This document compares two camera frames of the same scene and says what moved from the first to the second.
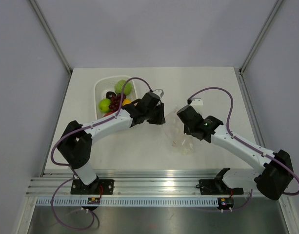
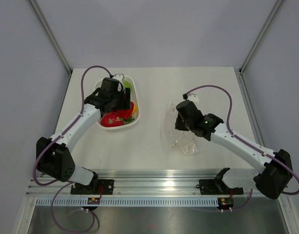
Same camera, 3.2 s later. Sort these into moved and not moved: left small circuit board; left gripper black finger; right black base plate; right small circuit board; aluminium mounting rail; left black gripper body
Moved: left gripper black finger; left black gripper body
Not moved: right black base plate; aluminium mounting rail; left small circuit board; right small circuit board
